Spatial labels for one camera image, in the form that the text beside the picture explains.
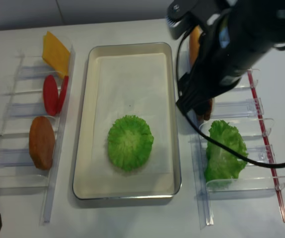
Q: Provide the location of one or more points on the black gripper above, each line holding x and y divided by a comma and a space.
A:
194, 90

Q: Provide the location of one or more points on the green lettuce leaf round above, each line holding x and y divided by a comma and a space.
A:
129, 143

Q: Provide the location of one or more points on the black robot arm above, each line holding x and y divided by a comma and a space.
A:
233, 39

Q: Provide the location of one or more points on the brown meat patty right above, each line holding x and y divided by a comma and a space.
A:
207, 115

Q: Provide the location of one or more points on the green lettuce leaf in rack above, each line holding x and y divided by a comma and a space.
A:
222, 164

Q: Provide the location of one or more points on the thin red tomato slice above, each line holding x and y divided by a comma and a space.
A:
62, 94

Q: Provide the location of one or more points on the yellow cheese slices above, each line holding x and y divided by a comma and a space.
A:
55, 54

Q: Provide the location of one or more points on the golden bun slice left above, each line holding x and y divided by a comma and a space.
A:
194, 44

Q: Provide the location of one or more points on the clear right acrylic rack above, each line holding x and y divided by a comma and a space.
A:
242, 108

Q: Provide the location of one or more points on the clear acrylic rack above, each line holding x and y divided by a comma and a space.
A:
242, 108
35, 91

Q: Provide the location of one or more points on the white paper liner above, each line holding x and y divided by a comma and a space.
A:
134, 85

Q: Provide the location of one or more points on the cream metal tray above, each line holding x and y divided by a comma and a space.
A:
89, 181

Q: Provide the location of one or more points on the brown bun half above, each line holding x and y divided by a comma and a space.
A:
41, 143

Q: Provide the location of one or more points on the clear left acrylic rack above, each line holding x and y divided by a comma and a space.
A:
35, 91

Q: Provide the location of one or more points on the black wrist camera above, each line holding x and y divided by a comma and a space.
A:
183, 15

